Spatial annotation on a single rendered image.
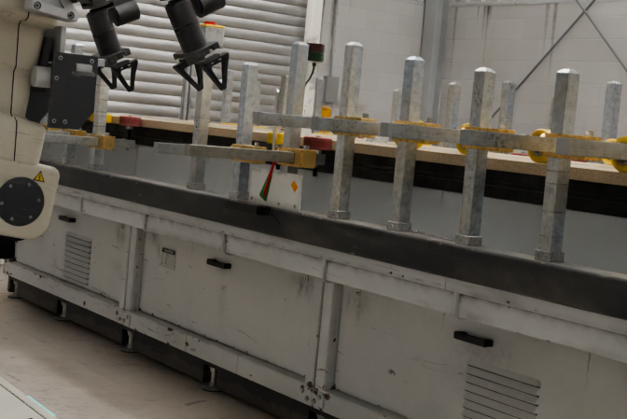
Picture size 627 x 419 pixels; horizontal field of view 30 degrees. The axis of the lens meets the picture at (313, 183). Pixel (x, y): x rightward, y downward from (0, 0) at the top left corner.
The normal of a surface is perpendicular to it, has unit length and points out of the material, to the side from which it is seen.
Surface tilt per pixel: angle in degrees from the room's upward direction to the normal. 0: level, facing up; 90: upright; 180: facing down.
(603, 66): 90
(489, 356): 90
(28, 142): 90
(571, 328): 90
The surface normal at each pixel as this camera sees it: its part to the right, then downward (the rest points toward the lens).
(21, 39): 0.54, 0.09
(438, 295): -0.81, -0.04
